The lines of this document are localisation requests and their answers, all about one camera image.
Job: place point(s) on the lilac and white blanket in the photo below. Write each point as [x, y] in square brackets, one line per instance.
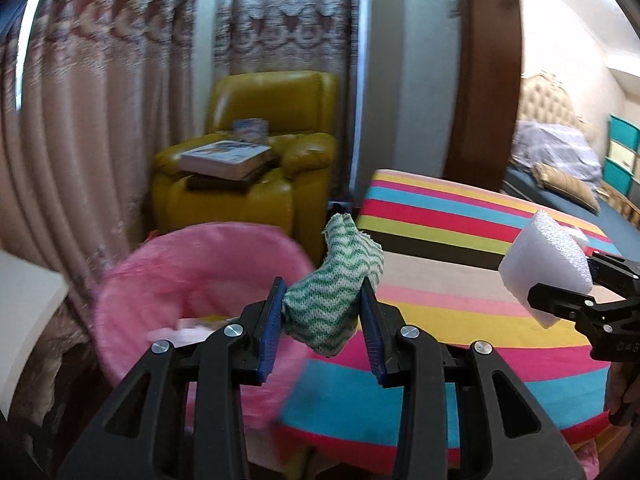
[560, 145]

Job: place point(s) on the beige patterned curtain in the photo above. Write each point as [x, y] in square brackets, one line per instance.
[280, 20]
[90, 135]

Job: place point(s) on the pink-lined waste bin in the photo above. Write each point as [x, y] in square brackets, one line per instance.
[200, 270]

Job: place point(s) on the wooden bed footboard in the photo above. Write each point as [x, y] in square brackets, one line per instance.
[625, 205]

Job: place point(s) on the large white sponge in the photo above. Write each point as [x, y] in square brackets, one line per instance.
[545, 260]

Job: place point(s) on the green and white wavy cloth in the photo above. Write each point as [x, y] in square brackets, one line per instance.
[330, 300]

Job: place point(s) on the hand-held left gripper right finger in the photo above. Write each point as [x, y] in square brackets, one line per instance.
[375, 340]

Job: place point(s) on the thick light-covered book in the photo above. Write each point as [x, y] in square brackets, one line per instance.
[225, 157]

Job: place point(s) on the teal storage drawers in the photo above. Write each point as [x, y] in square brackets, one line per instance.
[620, 130]

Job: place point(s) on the small printed box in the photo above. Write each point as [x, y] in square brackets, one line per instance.
[249, 130]

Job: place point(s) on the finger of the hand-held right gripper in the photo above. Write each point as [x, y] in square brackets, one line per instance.
[617, 270]
[560, 302]

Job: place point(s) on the person's right hand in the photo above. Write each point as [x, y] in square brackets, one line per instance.
[622, 385]

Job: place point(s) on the white board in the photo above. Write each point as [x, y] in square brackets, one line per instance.
[25, 320]

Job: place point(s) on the blue bed mattress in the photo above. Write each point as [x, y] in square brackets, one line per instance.
[610, 225]

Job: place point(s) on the brown wooden door frame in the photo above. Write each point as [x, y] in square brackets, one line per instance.
[480, 85]

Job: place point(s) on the tan pillow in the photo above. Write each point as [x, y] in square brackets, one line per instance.
[565, 185]

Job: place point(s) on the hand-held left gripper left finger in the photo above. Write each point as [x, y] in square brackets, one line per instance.
[267, 340]

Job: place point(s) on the yellow leather armchair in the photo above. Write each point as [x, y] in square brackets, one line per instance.
[300, 160]

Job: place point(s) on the pink patterned cloth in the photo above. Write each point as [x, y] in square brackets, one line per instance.
[587, 460]

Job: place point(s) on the tufted cream headboard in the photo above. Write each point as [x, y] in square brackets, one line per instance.
[545, 100]

